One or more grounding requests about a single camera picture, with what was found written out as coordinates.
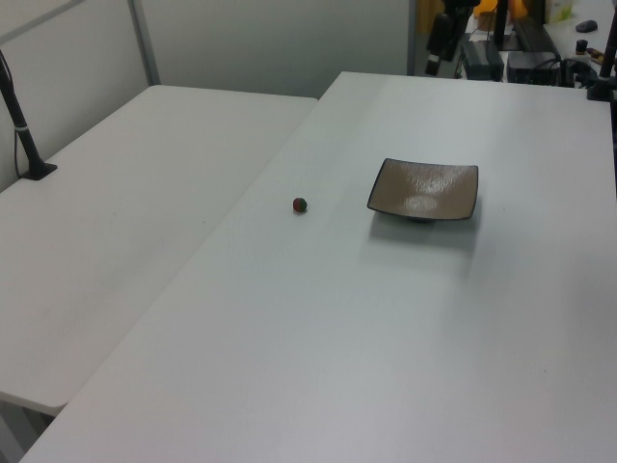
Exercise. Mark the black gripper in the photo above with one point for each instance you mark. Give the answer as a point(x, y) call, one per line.
point(460, 7)

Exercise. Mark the square brown ceramic plate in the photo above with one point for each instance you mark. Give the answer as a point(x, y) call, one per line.
point(424, 190)

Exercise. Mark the yellow brown panel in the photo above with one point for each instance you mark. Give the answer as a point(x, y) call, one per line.
point(428, 17)

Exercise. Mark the flat black power box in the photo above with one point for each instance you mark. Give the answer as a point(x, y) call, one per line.
point(482, 60)

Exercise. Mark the orange object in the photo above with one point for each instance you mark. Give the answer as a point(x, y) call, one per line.
point(484, 6)

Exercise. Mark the thin black upright pole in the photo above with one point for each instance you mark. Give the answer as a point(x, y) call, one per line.
point(500, 24)

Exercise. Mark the small black cylinder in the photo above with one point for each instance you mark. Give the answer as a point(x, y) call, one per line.
point(582, 46)

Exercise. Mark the dark computer mouse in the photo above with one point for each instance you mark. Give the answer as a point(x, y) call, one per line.
point(586, 25)

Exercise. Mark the white side table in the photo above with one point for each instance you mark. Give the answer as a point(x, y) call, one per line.
point(120, 217)

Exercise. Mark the grey partition frame post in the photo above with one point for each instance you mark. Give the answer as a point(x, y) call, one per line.
point(144, 43)

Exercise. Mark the black camera stand pole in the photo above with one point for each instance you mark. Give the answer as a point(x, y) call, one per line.
point(21, 130)

